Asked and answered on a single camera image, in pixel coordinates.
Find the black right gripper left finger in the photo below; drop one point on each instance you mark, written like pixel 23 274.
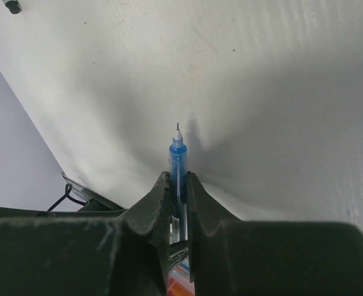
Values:
pixel 122 252

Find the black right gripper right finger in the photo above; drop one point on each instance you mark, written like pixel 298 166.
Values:
pixel 230 256

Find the blue capped pen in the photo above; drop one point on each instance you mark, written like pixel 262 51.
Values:
pixel 178 174

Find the aluminium table edge rail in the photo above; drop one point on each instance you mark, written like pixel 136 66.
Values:
pixel 93 202

